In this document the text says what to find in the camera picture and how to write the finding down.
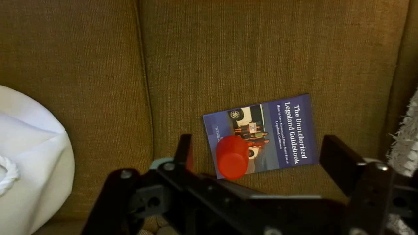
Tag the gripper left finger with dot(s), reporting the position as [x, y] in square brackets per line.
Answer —
[153, 199]

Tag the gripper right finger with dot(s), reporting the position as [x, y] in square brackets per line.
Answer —
[370, 192]

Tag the red plastic cup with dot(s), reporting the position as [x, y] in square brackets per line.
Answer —
[232, 160]

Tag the brown fabric couch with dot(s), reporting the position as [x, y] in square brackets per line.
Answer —
[228, 49]

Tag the white shaggy throw blanket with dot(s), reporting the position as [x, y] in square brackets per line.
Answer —
[406, 147]

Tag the blue paperback guidebook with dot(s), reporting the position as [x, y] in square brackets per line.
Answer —
[287, 130]

